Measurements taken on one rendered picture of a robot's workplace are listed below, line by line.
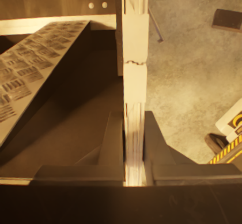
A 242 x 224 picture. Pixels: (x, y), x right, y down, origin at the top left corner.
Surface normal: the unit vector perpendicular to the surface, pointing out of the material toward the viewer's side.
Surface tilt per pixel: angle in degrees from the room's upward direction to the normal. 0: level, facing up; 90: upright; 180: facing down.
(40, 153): 90
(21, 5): 0
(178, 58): 0
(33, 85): 80
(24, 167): 90
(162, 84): 0
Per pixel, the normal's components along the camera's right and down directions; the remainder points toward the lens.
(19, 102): -0.03, -0.80
